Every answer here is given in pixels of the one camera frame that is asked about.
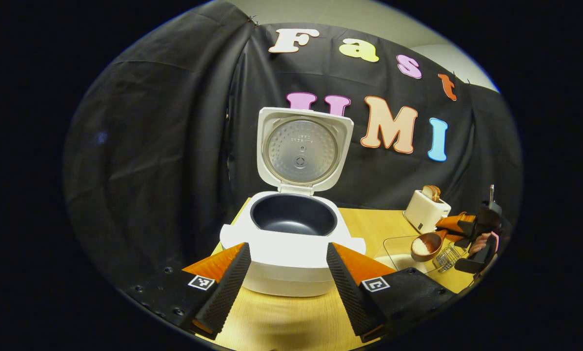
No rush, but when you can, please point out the white toaster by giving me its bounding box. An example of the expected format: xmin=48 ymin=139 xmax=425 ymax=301
xmin=403 ymin=190 xmax=452 ymax=234

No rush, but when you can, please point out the wire chopstick holder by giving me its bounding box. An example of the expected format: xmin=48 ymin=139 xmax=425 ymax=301
xmin=433 ymin=245 xmax=463 ymax=273

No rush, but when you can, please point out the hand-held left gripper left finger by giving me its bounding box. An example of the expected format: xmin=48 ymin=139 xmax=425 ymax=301
xmin=122 ymin=242 xmax=252 ymax=341

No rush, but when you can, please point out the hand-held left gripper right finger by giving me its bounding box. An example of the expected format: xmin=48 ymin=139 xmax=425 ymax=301
xmin=326 ymin=242 xmax=460 ymax=343

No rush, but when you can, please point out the brown wooden spoon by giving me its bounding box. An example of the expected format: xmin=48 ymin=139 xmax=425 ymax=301
xmin=410 ymin=227 xmax=467 ymax=263

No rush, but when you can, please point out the black backdrop cloth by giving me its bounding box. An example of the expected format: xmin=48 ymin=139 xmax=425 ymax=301
xmin=63 ymin=0 xmax=523 ymax=293

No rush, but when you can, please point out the clear container of rice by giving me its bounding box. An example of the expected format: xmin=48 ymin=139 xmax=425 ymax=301
xmin=382 ymin=235 xmax=448 ymax=274

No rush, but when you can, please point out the white rice cooker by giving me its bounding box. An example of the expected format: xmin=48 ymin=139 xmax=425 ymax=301
xmin=220 ymin=107 xmax=367 ymax=298

